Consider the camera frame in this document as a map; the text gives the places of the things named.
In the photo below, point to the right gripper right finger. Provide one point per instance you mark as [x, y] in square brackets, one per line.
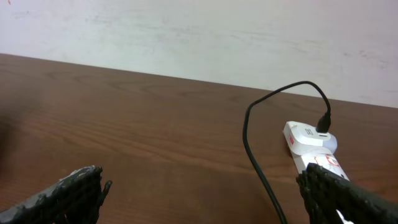
[329, 198]

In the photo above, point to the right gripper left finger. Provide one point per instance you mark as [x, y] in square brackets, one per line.
[76, 198]

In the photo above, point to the white power strip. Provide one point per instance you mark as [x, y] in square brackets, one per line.
[308, 146]

